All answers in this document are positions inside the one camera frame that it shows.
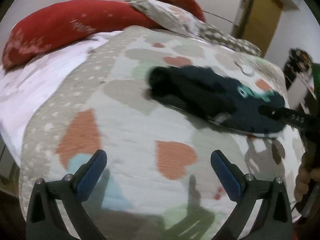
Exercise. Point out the brown wooden door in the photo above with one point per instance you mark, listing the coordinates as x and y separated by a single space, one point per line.
262 15

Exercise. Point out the dark navy pants teal print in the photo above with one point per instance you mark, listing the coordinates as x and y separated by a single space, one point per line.
200 97

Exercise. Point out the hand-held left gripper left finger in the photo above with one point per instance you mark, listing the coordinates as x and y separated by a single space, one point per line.
91 173

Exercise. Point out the dark printed poster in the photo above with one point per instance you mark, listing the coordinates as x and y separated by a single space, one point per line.
298 70

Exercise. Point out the large red pillow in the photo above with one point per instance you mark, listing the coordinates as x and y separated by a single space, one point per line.
67 27

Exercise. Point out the grey patterned pillow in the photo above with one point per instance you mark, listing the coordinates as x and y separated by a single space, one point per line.
190 25

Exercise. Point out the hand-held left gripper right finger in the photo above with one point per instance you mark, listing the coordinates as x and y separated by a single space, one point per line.
226 173

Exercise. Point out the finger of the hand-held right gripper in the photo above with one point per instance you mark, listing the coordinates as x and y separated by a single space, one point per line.
285 116

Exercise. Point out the white bed sheet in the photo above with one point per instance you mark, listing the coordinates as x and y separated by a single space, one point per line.
37 80

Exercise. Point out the heart print blanket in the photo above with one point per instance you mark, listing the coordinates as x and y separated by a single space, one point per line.
140 135

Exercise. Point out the green object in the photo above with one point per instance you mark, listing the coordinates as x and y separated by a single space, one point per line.
316 80

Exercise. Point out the person's right hand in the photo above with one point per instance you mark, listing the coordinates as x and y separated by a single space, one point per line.
302 177

